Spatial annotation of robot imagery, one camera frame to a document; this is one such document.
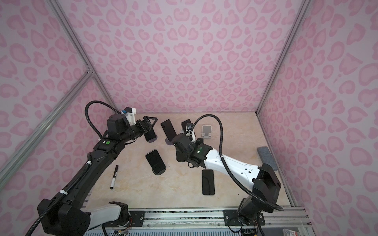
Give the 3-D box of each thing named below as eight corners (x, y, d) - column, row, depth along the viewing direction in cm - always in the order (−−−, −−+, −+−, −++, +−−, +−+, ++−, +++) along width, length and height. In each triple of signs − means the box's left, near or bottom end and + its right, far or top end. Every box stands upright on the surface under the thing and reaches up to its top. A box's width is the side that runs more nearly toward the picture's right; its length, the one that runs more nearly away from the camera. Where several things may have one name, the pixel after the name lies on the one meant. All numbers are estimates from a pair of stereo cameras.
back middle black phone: (171, 146, 102) (167, 132, 90) (164, 137, 107) (160, 122, 95) (178, 142, 104) (176, 128, 92) (172, 133, 109) (169, 118, 97)
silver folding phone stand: (202, 138, 107) (202, 130, 100) (201, 133, 110) (202, 125, 103) (211, 138, 107) (212, 130, 100) (210, 133, 110) (211, 125, 103)
